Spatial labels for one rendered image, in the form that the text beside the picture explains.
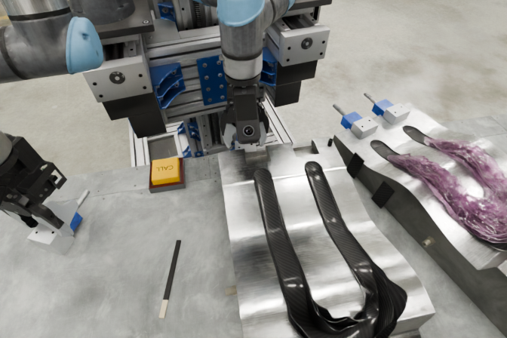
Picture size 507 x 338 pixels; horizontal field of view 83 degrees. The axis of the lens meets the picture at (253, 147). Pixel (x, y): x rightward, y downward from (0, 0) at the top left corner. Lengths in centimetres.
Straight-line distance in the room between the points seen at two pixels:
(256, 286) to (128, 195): 39
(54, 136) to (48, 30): 182
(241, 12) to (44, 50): 28
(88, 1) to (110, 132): 138
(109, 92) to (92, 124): 146
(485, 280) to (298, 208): 32
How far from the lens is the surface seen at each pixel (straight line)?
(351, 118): 77
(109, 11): 83
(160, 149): 161
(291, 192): 57
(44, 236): 68
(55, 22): 50
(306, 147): 67
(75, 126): 229
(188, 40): 90
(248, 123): 55
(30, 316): 70
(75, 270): 69
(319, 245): 52
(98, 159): 199
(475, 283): 67
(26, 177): 60
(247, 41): 51
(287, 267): 49
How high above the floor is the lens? 137
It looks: 49 degrees down
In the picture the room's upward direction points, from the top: straight up
